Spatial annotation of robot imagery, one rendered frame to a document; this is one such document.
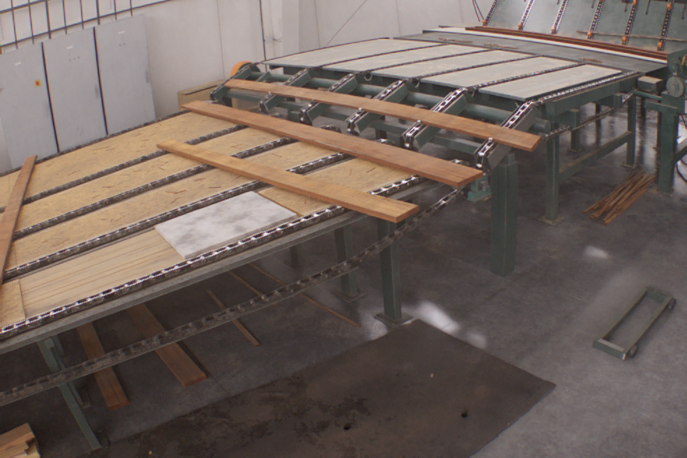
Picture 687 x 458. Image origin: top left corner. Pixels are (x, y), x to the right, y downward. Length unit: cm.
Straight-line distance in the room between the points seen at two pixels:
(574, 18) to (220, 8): 542
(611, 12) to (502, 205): 506
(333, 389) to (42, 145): 576
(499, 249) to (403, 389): 127
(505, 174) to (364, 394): 154
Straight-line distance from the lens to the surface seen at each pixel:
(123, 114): 785
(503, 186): 349
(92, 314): 229
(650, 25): 772
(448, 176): 293
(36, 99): 760
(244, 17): 912
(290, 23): 868
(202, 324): 257
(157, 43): 856
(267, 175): 320
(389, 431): 260
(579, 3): 843
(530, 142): 329
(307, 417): 273
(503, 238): 362
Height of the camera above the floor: 189
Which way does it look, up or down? 21 degrees down
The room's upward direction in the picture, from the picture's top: 6 degrees counter-clockwise
